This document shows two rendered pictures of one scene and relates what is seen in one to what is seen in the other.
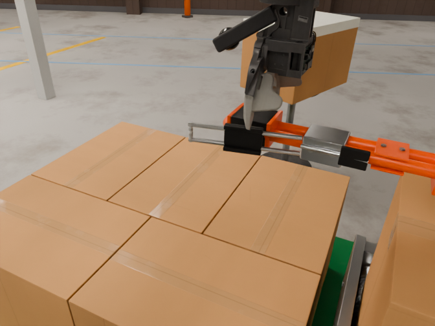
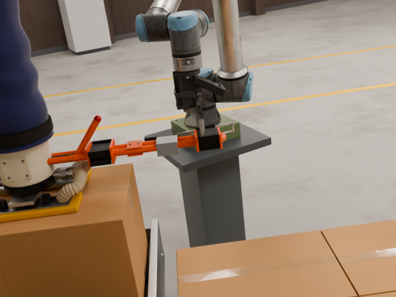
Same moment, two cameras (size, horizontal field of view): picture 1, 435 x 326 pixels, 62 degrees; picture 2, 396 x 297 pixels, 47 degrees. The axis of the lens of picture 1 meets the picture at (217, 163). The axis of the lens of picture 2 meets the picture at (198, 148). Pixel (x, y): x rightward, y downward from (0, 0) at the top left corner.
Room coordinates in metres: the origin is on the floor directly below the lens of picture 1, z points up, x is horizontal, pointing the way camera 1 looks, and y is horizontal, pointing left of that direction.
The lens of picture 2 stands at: (1.84, -0.70, 1.63)
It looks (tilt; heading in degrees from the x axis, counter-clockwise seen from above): 23 degrees down; 154
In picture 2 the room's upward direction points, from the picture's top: 7 degrees counter-clockwise
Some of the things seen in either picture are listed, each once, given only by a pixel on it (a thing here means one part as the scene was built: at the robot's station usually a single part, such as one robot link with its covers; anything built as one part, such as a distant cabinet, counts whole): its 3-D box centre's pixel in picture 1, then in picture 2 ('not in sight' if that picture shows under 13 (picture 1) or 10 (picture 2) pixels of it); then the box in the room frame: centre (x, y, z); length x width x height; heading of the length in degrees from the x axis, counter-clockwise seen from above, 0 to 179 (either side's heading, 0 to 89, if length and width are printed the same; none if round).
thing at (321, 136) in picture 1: (325, 145); (167, 145); (0.57, -0.19, 1.07); 0.07 x 0.07 x 0.04; 65
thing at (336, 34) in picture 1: (298, 52); not in sight; (2.26, -0.48, 0.82); 0.60 x 0.40 x 0.40; 135
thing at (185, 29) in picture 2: not in sight; (184, 33); (0.59, -0.09, 1.42); 0.10 x 0.09 x 0.12; 138
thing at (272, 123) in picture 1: (254, 125); (208, 139); (0.63, -0.07, 1.08); 0.08 x 0.07 x 0.05; 65
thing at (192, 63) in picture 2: not in sight; (187, 62); (0.60, -0.09, 1.33); 0.10 x 0.09 x 0.05; 155
